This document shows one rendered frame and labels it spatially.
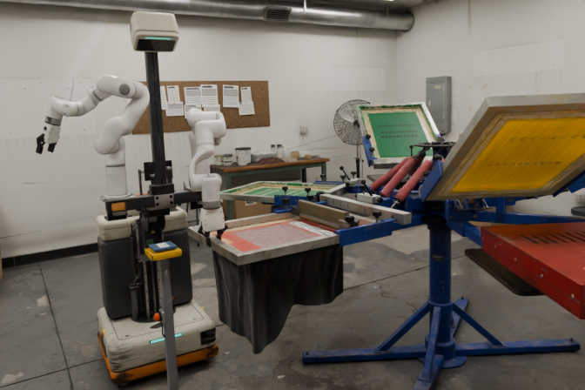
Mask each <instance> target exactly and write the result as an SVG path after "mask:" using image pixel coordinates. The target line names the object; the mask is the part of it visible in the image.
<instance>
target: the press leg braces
mask: <svg viewBox="0 0 585 390"><path fill-rule="evenodd" d="M453 311H454V312H456V313H457V314H458V315H459V316H460V317H462V318H463V319H464V320H465V321H466V322H467V323H468V324H469V325H470V326H472V327H473V328H474V329H475V330H476V331H478V332H479V333H480V334H481V335H482V336H484V337H485V338H486V339H487V340H489V341H486V343H487V345H488V346H489V347H490V348H494V347H508V346H507V345H506V344H505V342H504V341H499V340H498V339H496V338H495V336H494V335H493V334H491V333H490V332H489V331H488V330H487V329H485V328H484V327H483V326H482V325H480V324H479V323H478V322H477V321H476V320H475V319H473V318H472V317H471V316H470V315H468V314H467V313H466V312H465V311H464V310H462V309H461V308H460V307H459V306H457V305H456V304H455V303H454V302H453ZM428 312H429V304H428V303H427V302H426V303H425V304H424V305H423V306H421V307H420V308H419V309H418V310H417V311H416V312H415V313H414V314H413V315H412V316H411V317H410V318H409V319H407V320H406V321H405V322H404V323H403V324H402V325H401V326H400V327H399V328H398V329H397V330H396V331H394V332H393V333H392V334H391V335H390V336H389V337H388V338H387V339H386V340H385V341H384V342H383V343H381V344H380V345H379V346H374V347H373V349H374V351H375V353H393V349H392V348H391V346H392V345H394V344H395V343H396V342H397V341H398V340H399V339H400V338H401V337H402V336H403V335H404V334H405V333H407V332H408V331H409V330H410V329H411V328H412V327H413V326H414V325H415V324H416V323H417V322H418V321H420V320H421V319H422V318H423V317H424V316H425V315H426V314H427V313H428ZM440 316H441V308H440V307H437V306H435V307H434V312H433V317H432V324H431V329H430V334H429V340H428V344H427V353H426V358H425V363H424V367H423V369H422V371H421V373H420V376H419V378H418V380H422V381H425V382H430V383H431V381H432V379H433V377H434V374H435V372H433V371H432V368H433V363H434V355H435V349H436V344H437V339H438V333H439V327H440ZM457 322H458V321H457V320H454V317H453V315H452V313H451V327H452V328H455V327H456V324H457Z"/></svg>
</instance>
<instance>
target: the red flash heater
mask: <svg viewBox="0 0 585 390"><path fill-rule="evenodd" d="M481 240H482V251H484V252H485V253H486V254H487V255H489V256H490V257H492V258H493V259H495V260H496V261H498V262H499V263H501V264H502V265H503V266H505V267H506V268H507V269H509V270H510V271H511V272H513V273H515V274H516V275H518V276H519V277H520V278H522V279H524V280H525V281H526V282H528V283H529V284H530V285H531V286H533V287H534V288H536V289H537V290H539V291H540V292H542V293H543V294H545V295H546V296H548V297H549V298H551V299H552V300H553V301H554V302H556V303H557V304H558V305H560V306H562V307H563V308H565V309H566V310H567V311H569V312H570V313H572V314H574V316H575V317H577V318H578V319H585V222H573V223H552V224H531V225H491V226H481Z"/></svg>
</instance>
